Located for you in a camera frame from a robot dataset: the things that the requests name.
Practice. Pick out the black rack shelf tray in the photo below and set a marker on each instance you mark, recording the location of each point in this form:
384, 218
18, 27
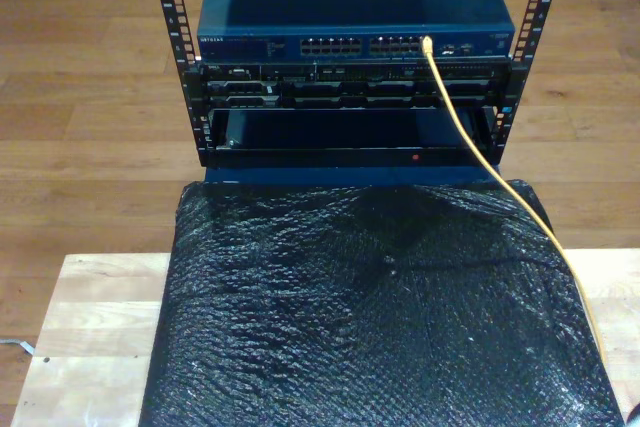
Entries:
325, 157

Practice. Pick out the blue rack base panel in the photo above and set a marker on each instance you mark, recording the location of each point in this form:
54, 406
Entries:
350, 177

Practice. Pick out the black rack server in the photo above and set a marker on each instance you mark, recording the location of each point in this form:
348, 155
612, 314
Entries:
325, 92

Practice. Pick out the black textured mat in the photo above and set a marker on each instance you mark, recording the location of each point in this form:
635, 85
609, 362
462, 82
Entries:
350, 322

